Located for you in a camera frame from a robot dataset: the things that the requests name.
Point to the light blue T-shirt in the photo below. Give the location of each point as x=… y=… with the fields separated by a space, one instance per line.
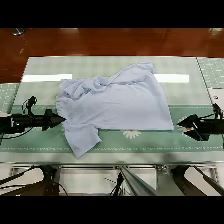
x=126 y=103

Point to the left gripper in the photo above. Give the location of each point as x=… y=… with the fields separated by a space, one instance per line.
x=48 y=120

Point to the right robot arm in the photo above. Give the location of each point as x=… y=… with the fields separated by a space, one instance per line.
x=215 y=126

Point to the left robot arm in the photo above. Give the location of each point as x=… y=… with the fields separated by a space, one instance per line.
x=20 y=122

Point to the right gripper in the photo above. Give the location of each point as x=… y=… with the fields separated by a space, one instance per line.
x=200 y=126

